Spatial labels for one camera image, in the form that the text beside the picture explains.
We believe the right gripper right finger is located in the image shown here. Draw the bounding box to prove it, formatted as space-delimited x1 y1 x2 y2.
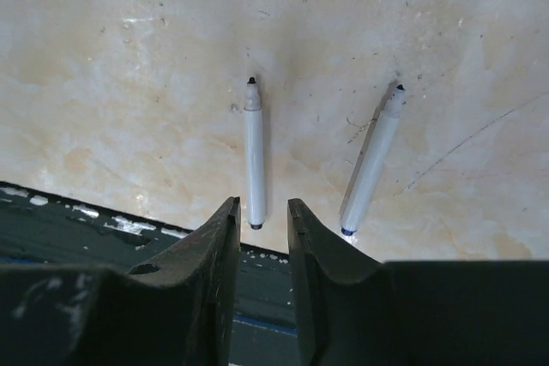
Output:
287 199 548 365

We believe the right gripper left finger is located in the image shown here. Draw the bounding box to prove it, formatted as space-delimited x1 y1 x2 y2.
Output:
1 197 240 365

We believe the small blue cap marker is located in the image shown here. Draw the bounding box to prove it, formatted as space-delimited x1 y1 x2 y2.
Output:
340 81 406 237

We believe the black cap white marker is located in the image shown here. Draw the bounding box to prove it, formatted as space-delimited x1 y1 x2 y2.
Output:
244 77 267 230

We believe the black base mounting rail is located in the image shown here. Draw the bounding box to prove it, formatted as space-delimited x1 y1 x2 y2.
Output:
1 182 299 365

